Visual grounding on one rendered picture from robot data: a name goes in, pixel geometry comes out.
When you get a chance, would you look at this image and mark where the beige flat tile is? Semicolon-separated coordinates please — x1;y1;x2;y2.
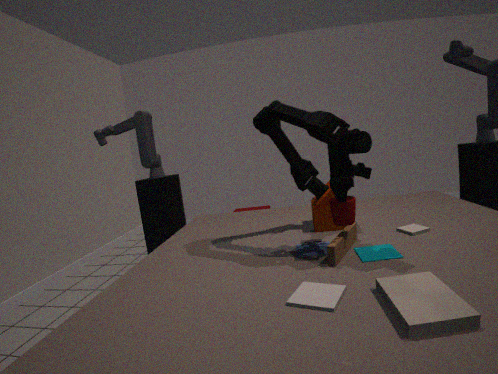
396;224;430;236

